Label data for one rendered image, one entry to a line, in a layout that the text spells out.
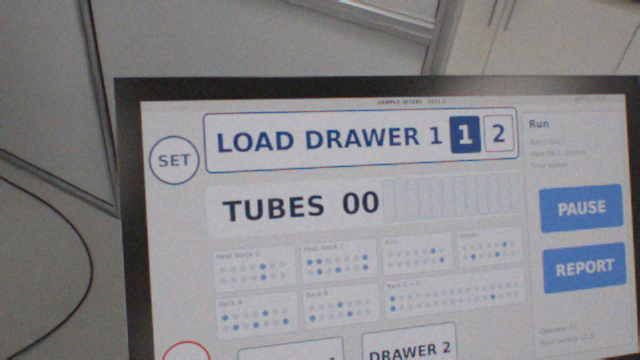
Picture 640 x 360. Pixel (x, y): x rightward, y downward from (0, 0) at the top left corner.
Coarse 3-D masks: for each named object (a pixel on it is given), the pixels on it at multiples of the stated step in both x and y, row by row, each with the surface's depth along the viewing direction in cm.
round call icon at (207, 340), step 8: (208, 336) 43; (160, 344) 43; (168, 344) 43; (176, 344) 43; (184, 344) 43; (192, 344) 43; (200, 344) 43; (208, 344) 43; (160, 352) 43; (168, 352) 43; (176, 352) 43; (184, 352) 43; (192, 352) 43; (200, 352) 43; (208, 352) 43
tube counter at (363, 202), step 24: (360, 192) 47; (384, 192) 47; (408, 192) 48; (432, 192) 49; (456, 192) 49; (480, 192) 50; (504, 192) 50; (360, 216) 47; (384, 216) 47; (408, 216) 48; (432, 216) 48; (456, 216) 49; (480, 216) 50
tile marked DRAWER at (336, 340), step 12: (336, 336) 46; (240, 348) 44; (252, 348) 44; (264, 348) 45; (276, 348) 45; (288, 348) 45; (300, 348) 45; (312, 348) 46; (324, 348) 46; (336, 348) 46
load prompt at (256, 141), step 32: (224, 128) 44; (256, 128) 45; (288, 128) 45; (320, 128) 46; (352, 128) 47; (384, 128) 47; (416, 128) 48; (448, 128) 49; (480, 128) 50; (512, 128) 51; (224, 160) 44; (256, 160) 45; (288, 160) 45; (320, 160) 46; (352, 160) 47; (384, 160) 47; (416, 160) 48; (448, 160) 49; (480, 160) 50
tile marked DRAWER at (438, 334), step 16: (368, 336) 47; (384, 336) 47; (400, 336) 48; (416, 336) 48; (432, 336) 48; (448, 336) 49; (368, 352) 47; (384, 352) 47; (400, 352) 48; (416, 352) 48; (432, 352) 48; (448, 352) 49
